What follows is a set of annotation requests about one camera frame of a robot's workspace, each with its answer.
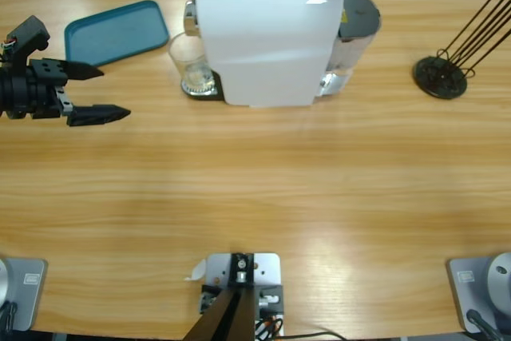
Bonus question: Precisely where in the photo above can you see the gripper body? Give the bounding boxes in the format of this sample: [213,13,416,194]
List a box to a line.
[0,59,75,121]

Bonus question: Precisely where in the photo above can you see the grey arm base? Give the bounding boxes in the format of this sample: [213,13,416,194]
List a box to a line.
[0,256,48,332]
[446,252,511,334]

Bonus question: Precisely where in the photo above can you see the dark camera post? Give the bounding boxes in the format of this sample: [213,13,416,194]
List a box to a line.
[184,252,256,341]

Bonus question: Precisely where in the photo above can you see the clear glass cup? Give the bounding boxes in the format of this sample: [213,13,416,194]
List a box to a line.
[167,32,215,97]

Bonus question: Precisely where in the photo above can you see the black capsule holder stand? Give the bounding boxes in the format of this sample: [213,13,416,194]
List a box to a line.
[413,0,511,101]

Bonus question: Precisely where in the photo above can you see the black base cable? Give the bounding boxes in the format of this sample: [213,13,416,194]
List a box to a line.
[0,301,19,334]
[465,308,500,341]

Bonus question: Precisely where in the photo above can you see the black cable under mount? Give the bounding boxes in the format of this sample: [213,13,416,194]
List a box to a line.
[285,330,345,341]

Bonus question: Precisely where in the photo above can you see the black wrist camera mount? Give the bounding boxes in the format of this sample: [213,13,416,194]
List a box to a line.
[0,15,52,69]

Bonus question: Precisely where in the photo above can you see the white tape piece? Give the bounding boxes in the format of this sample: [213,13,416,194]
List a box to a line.
[183,259,208,282]

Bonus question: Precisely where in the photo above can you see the grey lidded water tank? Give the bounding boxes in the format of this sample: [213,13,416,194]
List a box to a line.
[327,0,382,78]

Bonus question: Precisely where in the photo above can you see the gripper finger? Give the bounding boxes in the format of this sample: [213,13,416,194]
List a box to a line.
[65,104,132,128]
[59,60,105,81]

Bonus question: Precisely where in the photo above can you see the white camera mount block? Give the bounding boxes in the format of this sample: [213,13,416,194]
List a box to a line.
[199,252,287,338]

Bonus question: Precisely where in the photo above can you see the teal plastic tray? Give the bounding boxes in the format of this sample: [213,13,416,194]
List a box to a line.
[64,0,171,67]

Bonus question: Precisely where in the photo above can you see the orange cable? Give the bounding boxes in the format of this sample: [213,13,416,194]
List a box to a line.
[255,315,284,338]

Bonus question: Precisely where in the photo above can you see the white capsule coffee machine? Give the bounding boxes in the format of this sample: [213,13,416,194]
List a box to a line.
[181,0,355,109]

